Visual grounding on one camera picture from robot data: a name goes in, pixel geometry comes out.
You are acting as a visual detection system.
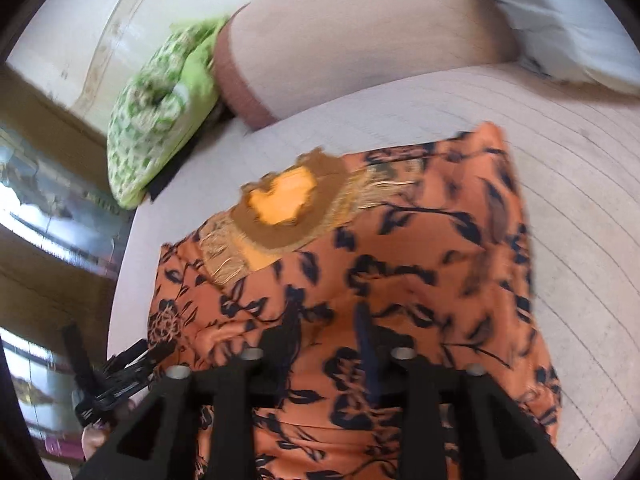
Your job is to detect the orange floral blouse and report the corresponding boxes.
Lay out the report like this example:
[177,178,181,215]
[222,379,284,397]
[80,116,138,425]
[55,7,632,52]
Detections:
[148,122,562,479]

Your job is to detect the person's left hand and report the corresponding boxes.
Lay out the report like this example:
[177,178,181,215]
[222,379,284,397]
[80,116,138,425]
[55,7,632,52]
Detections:
[81,399,137,460]

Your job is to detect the wooden stained glass door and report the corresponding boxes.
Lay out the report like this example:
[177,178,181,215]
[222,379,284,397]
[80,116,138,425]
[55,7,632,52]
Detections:
[1,65,132,462]

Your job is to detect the green checkered pillow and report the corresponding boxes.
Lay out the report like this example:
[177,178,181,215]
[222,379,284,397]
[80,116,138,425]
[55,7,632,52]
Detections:
[106,15,228,210]

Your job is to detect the grey pillow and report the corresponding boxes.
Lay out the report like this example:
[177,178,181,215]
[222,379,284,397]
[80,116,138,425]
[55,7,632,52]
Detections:
[495,0,639,96]

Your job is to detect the pink bolster cushion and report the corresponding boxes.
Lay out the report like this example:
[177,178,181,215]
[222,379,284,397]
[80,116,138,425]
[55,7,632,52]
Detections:
[212,0,520,130]

